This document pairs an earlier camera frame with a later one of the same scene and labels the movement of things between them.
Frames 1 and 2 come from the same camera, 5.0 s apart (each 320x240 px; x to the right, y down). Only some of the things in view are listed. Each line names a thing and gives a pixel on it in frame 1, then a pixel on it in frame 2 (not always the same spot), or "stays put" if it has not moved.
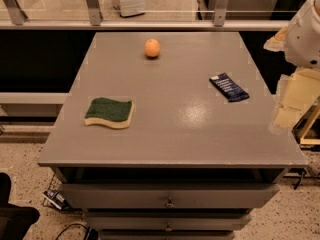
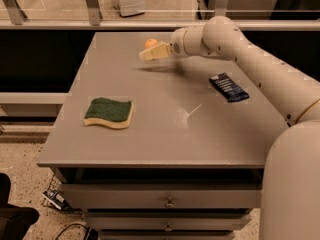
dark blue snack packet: (228, 88) stays put
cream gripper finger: (301, 91) → (157, 52)
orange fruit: (152, 47) stays put
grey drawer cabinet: (168, 136) stays put
